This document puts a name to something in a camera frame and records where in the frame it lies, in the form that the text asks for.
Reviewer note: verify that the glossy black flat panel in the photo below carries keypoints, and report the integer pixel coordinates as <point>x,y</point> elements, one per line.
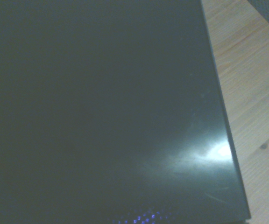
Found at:
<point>97,105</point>

